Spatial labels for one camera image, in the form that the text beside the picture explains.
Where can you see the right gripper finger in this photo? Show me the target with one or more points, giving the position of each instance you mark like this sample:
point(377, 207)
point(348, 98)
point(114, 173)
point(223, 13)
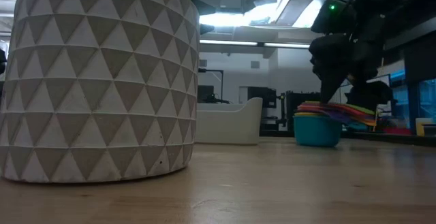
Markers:
point(330, 64)
point(369, 96)

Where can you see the orange measuring cup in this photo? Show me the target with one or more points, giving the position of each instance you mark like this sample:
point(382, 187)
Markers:
point(370, 122)

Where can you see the teal measuring cup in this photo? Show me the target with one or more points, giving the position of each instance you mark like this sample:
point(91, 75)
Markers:
point(316, 132)

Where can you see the grey plastic basket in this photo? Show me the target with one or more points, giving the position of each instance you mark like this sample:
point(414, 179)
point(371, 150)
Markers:
point(231, 125)

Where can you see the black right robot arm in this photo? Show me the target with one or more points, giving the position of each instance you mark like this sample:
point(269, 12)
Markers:
point(368, 9)

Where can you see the grey ceiling box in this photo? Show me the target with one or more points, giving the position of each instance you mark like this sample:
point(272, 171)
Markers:
point(231, 0)

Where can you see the white ceiling light tube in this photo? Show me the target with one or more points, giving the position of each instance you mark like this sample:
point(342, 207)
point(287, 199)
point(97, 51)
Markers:
point(286, 45)
point(231, 43)

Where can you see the black equipment rack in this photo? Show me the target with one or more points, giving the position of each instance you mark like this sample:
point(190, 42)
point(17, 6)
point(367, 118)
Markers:
point(299, 98)

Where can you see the pale yellow box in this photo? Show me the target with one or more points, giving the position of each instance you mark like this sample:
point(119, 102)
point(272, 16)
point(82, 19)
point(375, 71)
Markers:
point(420, 123)

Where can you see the black desk monitor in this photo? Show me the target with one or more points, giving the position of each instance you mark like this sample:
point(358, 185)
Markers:
point(206, 93)

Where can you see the black equipment stand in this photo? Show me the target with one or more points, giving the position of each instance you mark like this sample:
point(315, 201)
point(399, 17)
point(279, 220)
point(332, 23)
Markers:
point(265, 96)

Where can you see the white geometric concrete planter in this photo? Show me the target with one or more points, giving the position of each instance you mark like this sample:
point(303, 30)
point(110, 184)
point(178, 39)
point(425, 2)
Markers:
point(95, 81)

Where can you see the grey wall vent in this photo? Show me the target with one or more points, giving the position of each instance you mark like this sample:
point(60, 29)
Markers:
point(255, 64)

